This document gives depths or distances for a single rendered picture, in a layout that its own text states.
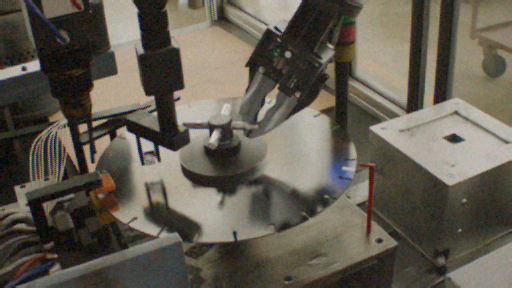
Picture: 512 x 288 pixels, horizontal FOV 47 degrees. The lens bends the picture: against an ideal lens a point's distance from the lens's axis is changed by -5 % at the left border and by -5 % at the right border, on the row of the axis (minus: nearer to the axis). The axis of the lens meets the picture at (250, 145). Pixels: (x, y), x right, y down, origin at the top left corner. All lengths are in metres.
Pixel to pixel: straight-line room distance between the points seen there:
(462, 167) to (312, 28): 0.31
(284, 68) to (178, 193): 0.19
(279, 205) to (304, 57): 0.16
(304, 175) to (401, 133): 0.23
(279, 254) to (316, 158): 0.13
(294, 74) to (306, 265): 0.24
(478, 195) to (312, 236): 0.24
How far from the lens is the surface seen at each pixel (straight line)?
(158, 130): 0.69
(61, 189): 0.72
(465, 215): 0.88
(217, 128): 0.74
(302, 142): 0.79
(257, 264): 0.76
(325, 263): 0.76
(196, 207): 0.69
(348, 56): 0.97
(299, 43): 0.64
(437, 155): 0.88
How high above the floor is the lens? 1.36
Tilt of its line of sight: 31 degrees down
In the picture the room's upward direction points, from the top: 5 degrees counter-clockwise
